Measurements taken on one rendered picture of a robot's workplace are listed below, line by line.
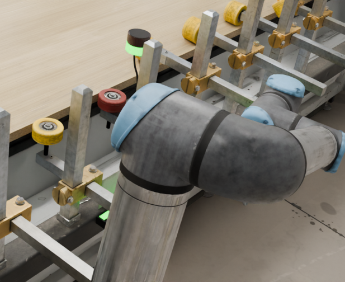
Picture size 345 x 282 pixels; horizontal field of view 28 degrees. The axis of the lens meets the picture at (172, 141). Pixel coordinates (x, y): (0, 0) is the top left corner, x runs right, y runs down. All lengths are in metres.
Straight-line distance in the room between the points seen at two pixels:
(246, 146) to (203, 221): 2.11
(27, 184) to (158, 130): 1.09
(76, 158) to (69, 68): 0.47
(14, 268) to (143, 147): 0.82
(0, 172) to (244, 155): 0.72
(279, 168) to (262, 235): 2.09
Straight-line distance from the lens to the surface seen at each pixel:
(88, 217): 1.88
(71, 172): 1.74
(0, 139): 1.48
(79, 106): 1.63
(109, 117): 2.01
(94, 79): 2.08
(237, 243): 2.98
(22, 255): 1.76
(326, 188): 3.46
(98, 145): 2.19
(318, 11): 2.64
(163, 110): 0.97
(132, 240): 1.04
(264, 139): 0.96
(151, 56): 1.78
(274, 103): 1.56
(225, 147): 0.94
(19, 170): 1.96
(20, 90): 1.99
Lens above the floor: 1.93
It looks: 34 degrees down
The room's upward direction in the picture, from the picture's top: 12 degrees clockwise
